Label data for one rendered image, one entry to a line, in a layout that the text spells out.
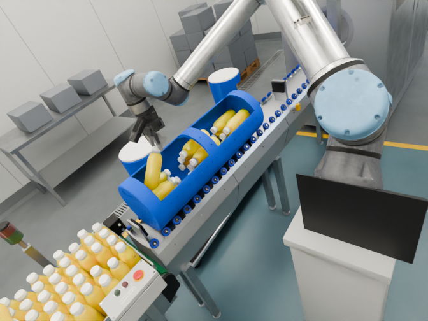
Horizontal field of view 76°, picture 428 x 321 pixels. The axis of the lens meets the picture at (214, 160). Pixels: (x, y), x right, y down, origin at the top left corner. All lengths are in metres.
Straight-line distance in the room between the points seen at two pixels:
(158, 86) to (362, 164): 0.73
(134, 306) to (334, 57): 0.98
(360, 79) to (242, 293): 1.76
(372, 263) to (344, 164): 0.30
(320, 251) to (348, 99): 0.50
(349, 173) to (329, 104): 0.23
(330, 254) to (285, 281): 1.22
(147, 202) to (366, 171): 0.83
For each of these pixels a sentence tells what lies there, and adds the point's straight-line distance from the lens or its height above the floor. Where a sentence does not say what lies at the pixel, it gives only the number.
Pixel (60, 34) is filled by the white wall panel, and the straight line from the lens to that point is 4.73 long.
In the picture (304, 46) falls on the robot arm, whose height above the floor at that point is 1.66.
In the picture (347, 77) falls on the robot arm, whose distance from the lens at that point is 0.70.
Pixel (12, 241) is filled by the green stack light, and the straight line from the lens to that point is 1.56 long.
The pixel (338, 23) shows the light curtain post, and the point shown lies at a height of 1.38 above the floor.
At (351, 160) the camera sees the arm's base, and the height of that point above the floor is 1.37.
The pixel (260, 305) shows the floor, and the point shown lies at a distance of 2.12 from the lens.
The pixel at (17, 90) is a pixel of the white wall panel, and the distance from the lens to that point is 4.47.
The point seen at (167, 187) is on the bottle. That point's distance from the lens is 1.31.
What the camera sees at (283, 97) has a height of 0.95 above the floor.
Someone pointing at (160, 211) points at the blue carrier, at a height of 1.11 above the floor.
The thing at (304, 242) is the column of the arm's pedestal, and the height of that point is 1.10.
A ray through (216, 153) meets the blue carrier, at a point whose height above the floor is 1.12.
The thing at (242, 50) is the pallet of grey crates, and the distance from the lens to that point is 4.97.
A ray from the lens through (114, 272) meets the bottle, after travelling 1.24.
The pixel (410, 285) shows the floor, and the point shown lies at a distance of 2.22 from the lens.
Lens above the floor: 1.93
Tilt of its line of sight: 36 degrees down
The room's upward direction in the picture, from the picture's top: 21 degrees counter-clockwise
